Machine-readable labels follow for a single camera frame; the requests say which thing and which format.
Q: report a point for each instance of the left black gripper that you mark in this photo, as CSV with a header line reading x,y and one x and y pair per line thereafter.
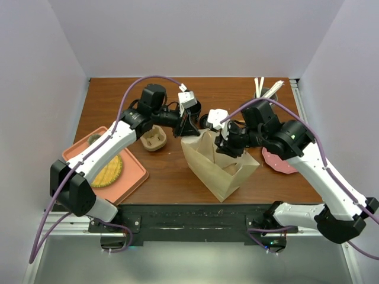
x,y
185,127

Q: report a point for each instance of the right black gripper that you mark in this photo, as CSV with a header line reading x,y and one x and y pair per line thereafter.
x,y
227,147

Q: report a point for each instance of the cardboard cup carrier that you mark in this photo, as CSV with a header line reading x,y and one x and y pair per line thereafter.
x,y
232,169
154,139

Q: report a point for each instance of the brown paper bag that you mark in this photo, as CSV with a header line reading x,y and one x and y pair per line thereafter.
x,y
202,158

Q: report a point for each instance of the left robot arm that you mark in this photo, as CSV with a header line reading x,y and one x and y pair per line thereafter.
x,y
70,181

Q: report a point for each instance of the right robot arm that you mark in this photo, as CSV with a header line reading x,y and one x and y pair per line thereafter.
x,y
263,122

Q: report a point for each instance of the stack of black cups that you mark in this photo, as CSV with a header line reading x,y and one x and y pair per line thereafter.
x,y
195,112

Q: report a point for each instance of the pink dotted plate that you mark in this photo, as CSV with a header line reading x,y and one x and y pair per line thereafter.
x,y
276,163

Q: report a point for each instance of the grey straw holder cup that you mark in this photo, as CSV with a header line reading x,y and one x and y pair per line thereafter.
x,y
266,93

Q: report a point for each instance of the pink plastic tray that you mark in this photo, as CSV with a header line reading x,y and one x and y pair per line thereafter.
x,y
132,176

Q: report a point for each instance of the yellow woven round mat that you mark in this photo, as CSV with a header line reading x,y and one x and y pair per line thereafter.
x,y
109,173

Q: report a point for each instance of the small grey ceramic bowl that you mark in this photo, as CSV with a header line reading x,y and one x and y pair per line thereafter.
x,y
93,138

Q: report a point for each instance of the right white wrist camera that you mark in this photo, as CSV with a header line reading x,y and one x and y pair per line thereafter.
x,y
217,121

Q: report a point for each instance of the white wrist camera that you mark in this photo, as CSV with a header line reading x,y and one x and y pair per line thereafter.
x,y
186,98
217,121

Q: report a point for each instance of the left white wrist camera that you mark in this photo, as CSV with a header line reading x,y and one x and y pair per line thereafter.
x,y
186,98

